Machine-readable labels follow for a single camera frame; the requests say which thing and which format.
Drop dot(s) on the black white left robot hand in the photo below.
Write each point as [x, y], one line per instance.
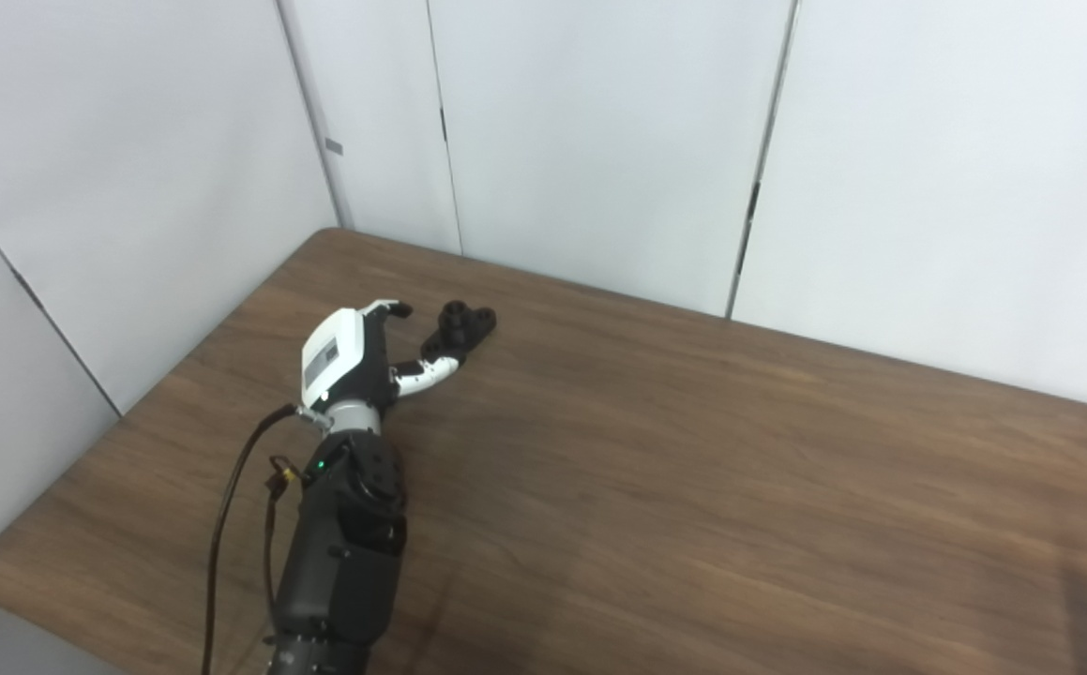
[337, 352]

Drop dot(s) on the black plastic holder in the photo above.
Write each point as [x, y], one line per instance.
[463, 328]

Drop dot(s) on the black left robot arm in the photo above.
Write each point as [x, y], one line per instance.
[341, 562]

